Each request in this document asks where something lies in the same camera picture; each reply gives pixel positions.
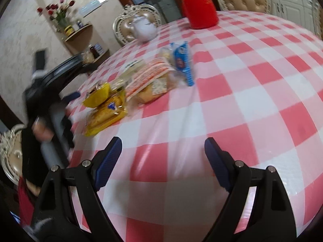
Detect red thermos jug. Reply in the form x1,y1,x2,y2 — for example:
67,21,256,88
181,0,219,29

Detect red white checkered tablecloth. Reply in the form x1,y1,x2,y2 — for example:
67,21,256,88
69,11,322,241

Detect dark bottle on shelf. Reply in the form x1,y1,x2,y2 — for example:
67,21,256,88
89,44,100,59

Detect white glass door cabinet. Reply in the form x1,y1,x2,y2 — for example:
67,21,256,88
272,0,314,33

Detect red flower bouquet vase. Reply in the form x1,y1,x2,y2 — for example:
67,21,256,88
37,0,76,37

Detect beige tufted chair near left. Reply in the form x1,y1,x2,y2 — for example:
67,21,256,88
1,124,25,186

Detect wall light switch panel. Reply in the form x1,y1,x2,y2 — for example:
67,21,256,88
78,0,108,18

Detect yellow meat floss bread package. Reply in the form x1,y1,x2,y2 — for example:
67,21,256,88
84,89,128,137

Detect white ceramic teapot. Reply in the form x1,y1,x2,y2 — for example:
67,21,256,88
131,15,157,43

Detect orange striped bread package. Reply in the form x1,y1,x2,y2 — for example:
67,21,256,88
125,57,178,104

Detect small yellow snack packet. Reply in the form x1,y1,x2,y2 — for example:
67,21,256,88
83,81,110,108

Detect person's left hand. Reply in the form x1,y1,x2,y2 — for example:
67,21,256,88
32,117,54,142

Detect blue snack packet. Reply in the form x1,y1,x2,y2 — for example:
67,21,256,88
171,41,194,86

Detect wooden corner shelf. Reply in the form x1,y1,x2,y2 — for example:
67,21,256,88
62,23,110,76

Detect beige tufted chair right edge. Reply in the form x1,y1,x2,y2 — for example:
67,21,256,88
312,0,322,40

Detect beige tufted chair far left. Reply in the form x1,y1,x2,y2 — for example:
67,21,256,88
112,4,162,46

